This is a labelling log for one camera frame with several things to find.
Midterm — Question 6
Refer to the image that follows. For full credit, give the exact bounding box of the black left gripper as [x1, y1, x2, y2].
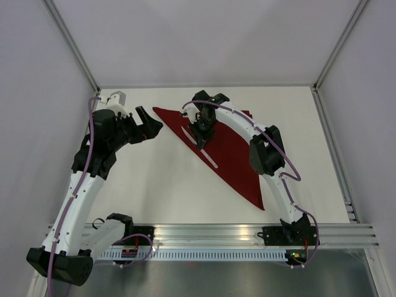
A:
[108, 106, 163, 152]

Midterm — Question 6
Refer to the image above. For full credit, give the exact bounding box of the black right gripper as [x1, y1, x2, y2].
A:
[187, 116, 216, 150]

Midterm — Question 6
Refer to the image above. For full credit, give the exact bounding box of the white plastic knife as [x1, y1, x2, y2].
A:
[181, 126, 219, 170]

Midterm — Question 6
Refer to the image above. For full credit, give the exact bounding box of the red cloth napkin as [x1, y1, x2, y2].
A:
[152, 107, 265, 210]

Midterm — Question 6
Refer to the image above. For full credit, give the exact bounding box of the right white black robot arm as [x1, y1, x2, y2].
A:
[181, 90, 320, 247]

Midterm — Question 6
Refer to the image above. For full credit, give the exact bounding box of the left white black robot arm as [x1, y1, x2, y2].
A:
[27, 106, 163, 286]

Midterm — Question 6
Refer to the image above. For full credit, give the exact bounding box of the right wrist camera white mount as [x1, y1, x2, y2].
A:
[180, 106, 200, 124]

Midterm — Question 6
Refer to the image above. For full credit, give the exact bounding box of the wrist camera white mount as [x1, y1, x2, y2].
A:
[97, 91, 129, 117]
[180, 106, 200, 124]

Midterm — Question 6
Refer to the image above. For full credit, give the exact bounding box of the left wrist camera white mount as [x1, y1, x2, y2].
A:
[97, 91, 129, 117]

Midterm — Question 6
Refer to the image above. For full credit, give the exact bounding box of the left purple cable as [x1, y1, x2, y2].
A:
[46, 97, 155, 297]

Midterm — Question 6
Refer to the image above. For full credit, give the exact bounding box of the purple cable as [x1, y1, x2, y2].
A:
[46, 97, 155, 297]
[181, 100, 321, 269]

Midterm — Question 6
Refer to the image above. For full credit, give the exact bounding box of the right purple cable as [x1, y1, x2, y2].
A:
[181, 100, 321, 269]

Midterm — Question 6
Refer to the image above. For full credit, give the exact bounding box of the aluminium frame rail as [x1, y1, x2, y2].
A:
[147, 223, 379, 249]

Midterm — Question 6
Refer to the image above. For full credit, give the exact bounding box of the right robot arm base mount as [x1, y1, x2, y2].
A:
[257, 226, 318, 247]

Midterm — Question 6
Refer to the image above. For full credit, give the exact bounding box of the white slotted cable duct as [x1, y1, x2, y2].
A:
[97, 247, 286, 262]

